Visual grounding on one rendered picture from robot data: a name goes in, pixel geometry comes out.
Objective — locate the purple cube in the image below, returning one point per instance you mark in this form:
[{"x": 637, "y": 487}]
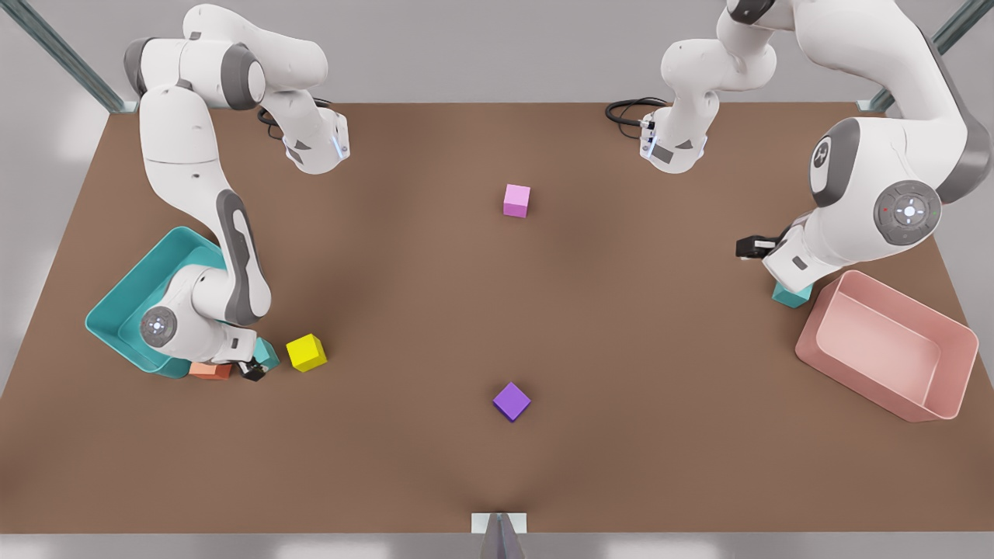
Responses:
[{"x": 512, "y": 401}]

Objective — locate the orange cube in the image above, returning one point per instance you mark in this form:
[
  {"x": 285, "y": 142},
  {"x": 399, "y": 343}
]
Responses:
[{"x": 210, "y": 371}]

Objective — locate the silver frame post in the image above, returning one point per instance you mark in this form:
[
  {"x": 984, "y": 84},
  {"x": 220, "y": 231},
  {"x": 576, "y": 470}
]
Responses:
[
  {"x": 920, "y": 54},
  {"x": 498, "y": 536},
  {"x": 66, "y": 58}
]

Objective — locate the pink cube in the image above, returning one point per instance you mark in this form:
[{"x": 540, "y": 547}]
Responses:
[{"x": 516, "y": 200}]

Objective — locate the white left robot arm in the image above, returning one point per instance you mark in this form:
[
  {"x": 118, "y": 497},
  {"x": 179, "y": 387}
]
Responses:
[{"x": 870, "y": 155}]

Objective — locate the pink plastic bin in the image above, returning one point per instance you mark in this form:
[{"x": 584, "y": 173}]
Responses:
[{"x": 893, "y": 349}]

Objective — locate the teal blue cube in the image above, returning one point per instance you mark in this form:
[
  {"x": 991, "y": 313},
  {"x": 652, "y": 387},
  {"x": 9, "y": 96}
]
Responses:
[
  {"x": 265, "y": 353},
  {"x": 790, "y": 296}
]

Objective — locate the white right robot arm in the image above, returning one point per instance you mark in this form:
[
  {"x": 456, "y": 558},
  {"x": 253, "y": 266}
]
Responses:
[{"x": 198, "y": 140}]

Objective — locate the teal plastic bin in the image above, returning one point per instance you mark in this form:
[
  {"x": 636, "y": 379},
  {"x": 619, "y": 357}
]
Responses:
[{"x": 147, "y": 303}]

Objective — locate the yellow cube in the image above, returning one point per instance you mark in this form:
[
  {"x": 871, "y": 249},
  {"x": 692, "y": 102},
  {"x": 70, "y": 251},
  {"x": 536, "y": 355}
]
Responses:
[{"x": 306, "y": 352}]

